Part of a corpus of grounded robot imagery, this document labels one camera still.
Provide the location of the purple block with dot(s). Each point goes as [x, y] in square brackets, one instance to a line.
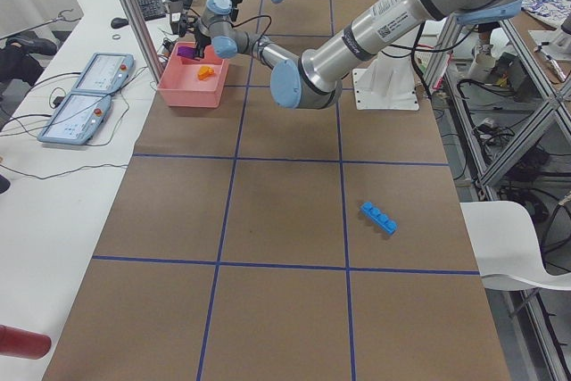
[186, 51]

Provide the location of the orange block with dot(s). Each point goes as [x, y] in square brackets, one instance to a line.
[205, 72]

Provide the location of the long blue block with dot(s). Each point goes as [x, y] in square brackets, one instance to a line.
[378, 217]

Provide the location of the pink plastic box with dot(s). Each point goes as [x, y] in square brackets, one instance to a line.
[180, 87]

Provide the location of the black keyboard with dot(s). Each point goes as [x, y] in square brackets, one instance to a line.
[151, 9]

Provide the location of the black computer mouse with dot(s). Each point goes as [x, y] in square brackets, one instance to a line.
[118, 23]

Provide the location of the upper teach pendant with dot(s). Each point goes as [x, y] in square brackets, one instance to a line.
[105, 73]

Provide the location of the teach pendant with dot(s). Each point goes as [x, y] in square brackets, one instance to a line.
[105, 73]
[76, 119]

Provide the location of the lower teach pendant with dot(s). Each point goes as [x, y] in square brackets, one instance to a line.
[76, 119]

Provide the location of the blue tape grid lines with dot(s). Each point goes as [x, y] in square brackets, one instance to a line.
[246, 257]

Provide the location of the red bottle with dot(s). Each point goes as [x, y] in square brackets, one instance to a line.
[24, 344]

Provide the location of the white chair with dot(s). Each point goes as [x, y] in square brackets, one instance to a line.
[506, 248]

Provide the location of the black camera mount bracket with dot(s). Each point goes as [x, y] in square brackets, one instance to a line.
[186, 24]

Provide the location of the aluminium frame post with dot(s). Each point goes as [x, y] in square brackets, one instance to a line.
[143, 37]

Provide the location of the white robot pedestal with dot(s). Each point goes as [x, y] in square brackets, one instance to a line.
[388, 83]

